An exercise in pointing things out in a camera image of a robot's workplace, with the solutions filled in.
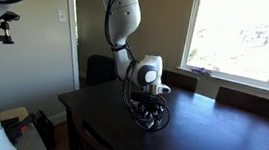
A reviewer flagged white light switch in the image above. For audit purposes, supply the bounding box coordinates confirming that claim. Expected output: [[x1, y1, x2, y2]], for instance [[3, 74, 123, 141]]
[[56, 9, 68, 25]]

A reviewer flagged white framed window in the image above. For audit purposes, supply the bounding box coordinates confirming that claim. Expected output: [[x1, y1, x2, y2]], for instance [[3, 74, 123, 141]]
[[177, 0, 269, 92]]

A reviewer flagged black office chair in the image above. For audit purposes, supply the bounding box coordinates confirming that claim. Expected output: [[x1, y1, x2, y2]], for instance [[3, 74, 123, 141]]
[[84, 53, 122, 90]]

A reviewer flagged black external camera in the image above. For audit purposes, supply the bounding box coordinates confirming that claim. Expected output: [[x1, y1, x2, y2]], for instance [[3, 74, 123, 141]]
[[1, 10, 21, 24]]

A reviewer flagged cream coloured box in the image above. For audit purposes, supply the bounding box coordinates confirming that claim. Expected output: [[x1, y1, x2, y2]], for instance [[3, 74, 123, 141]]
[[0, 104, 30, 124]]

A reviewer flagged white door frame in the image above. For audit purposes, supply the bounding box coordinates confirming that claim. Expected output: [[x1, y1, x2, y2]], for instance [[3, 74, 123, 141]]
[[55, 0, 90, 92]]

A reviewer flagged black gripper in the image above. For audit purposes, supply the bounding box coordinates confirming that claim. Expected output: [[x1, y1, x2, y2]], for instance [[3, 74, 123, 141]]
[[129, 99, 168, 126]]

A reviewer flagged black tool with red button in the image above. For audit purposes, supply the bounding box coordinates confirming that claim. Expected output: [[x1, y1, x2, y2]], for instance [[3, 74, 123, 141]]
[[0, 106, 59, 150]]

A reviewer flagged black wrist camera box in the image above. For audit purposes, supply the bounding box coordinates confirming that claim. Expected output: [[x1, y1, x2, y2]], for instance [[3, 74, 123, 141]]
[[130, 90, 171, 106]]

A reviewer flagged grey perforated platform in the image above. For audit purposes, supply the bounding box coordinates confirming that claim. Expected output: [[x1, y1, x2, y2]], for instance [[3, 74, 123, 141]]
[[12, 121, 53, 150]]

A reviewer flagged purple object on sill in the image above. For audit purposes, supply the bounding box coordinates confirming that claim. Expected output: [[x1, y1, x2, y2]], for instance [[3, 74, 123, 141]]
[[190, 66, 213, 77]]

